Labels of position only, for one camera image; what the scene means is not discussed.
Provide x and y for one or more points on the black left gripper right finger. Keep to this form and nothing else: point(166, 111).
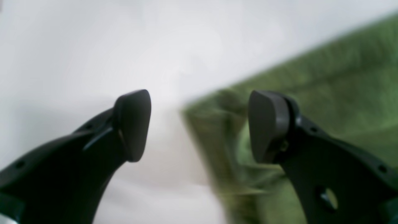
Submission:
point(336, 183)

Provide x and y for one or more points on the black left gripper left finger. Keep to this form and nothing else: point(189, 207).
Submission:
point(63, 181)

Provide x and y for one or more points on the olive green T-shirt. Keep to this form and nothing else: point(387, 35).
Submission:
point(347, 87)

